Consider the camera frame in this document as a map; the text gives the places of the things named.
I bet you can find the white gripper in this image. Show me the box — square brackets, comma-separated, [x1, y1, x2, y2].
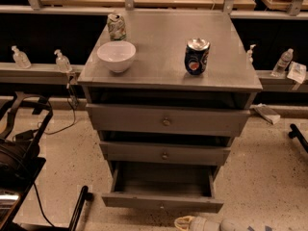
[174, 216, 219, 231]

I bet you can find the grey bottom drawer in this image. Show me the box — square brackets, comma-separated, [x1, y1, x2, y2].
[102, 162, 223, 213]

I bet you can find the grey drawer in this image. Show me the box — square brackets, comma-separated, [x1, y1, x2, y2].
[86, 104, 249, 137]
[102, 162, 223, 213]
[100, 141, 230, 166]

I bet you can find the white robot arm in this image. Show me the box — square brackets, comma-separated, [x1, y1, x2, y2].
[174, 216, 250, 231]

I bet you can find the grey middle drawer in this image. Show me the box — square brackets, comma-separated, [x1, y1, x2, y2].
[100, 141, 230, 166]

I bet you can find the black chair leg bottom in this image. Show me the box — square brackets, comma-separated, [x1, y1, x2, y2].
[68, 186, 93, 231]

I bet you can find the grey top drawer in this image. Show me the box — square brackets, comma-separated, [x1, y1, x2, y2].
[86, 104, 249, 137]

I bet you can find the grey wooden drawer cabinet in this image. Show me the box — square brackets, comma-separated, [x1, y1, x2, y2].
[77, 9, 264, 186]

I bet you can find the grey box on floor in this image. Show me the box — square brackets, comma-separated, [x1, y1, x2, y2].
[254, 104, 280, 125]

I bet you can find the black caster leg right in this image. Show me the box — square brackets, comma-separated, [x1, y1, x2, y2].
[288, 124, 308, 153]

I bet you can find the crushed blue pepsi can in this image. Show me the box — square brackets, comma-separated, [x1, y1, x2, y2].
[185, 38, 211, 75]

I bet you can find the white ceramic bowl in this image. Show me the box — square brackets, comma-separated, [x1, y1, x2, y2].
[97, 41, 136, 73]

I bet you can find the small pump bottle right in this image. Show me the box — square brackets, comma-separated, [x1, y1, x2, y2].
[246, 44, 256, 63]

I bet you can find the clear plastic water bottle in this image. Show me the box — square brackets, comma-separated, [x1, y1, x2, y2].
[271, 48, 294, 77]

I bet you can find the clear plastic bag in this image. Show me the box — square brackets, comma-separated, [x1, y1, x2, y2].
[287, 62, 307, 84]

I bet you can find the clear pump bottle near cabinet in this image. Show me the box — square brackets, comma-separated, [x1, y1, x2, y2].
[54, 49, 72, 73]

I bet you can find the crushed green soda can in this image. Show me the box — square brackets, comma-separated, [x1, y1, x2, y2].
[107, 13, 126, 41]

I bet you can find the clear pump bottle far left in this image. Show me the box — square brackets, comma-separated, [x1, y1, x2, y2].
[12, 45, 31, 68]

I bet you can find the black bag with straps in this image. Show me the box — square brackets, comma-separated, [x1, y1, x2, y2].
[0, 91, 53, 188]

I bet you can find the black cable on floor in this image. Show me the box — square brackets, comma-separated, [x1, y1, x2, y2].
[33, 80, 80, 137]

